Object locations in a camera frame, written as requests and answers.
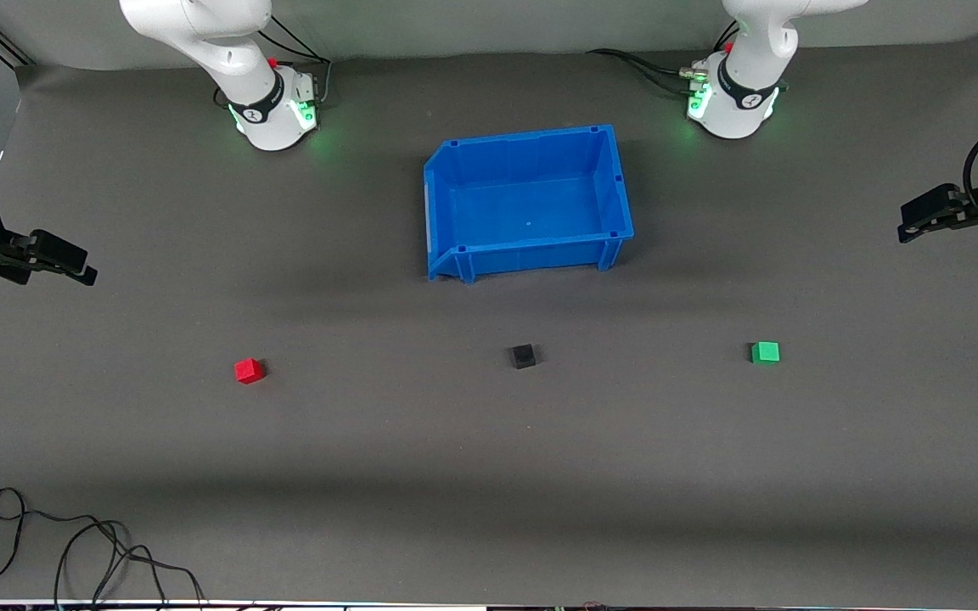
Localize loose thin black cable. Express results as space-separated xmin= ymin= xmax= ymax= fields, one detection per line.
xmin=0 ymin=487 xmax=206 ymax=608

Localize blue plastic storage bin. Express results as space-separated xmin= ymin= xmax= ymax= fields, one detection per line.
xmin=423 ymin=125 xmax=635 ymax=284

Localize black arm base cables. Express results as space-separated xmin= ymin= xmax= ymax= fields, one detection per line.
xmin=586 ymin=24 xmax=740 ymax=96
xmin=213 ymin=15 xmax=334 ymax=111

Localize black left arm base cables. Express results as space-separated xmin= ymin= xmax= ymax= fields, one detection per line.
xmin=586 ymin=24 xmax=740 ymax=96

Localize aluminium frame rail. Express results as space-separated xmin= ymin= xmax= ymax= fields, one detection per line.
xmin=0 ymin=22 xmax=35 ymax=67

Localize dark grey table mat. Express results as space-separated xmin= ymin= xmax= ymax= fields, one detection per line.
xmin=0 ymin=29 xmax=978 ymax=607

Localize black right arm base cables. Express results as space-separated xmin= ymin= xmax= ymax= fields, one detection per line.
xmin=213 ymin=15 xmax=334 ymax=111

